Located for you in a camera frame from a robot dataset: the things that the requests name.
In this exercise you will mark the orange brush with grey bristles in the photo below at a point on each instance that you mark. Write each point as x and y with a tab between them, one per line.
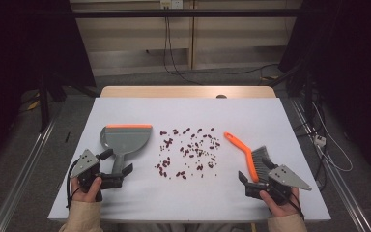
238	143

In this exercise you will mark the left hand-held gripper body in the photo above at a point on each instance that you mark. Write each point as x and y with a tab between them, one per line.
84	162

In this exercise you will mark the white table mat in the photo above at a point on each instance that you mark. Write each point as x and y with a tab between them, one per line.
190	199

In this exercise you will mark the person's right hand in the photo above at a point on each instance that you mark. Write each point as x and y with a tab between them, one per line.
281	210

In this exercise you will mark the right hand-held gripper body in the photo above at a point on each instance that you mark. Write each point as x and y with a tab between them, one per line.
288	177

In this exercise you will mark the dark curtain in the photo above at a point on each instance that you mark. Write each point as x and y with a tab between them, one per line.
351	64
19	48

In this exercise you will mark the black horizontal bar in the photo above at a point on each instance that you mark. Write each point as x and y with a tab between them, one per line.
186	13

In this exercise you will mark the small black floor item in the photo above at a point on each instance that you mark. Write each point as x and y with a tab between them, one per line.
67	137

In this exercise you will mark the white power strip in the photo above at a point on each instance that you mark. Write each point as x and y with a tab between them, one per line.
319	140

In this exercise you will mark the white wall socket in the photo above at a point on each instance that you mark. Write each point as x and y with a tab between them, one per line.
171	4

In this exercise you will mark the person's left hand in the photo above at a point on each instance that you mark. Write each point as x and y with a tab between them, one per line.
85	195

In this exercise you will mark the yellow floor tape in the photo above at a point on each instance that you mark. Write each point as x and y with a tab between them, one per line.
34	104

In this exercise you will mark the aluminium floor rail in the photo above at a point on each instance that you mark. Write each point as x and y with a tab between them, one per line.
22	167
335	180

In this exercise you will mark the grey dustpan with orange edge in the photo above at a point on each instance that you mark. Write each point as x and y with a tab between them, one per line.
125	140

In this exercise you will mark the black metal stand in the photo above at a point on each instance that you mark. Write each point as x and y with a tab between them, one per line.
308	96
44	106

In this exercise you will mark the wooden vertical post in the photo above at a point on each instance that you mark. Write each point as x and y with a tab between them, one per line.
192	42

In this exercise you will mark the red beans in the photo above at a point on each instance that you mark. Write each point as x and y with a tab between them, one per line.
163	132

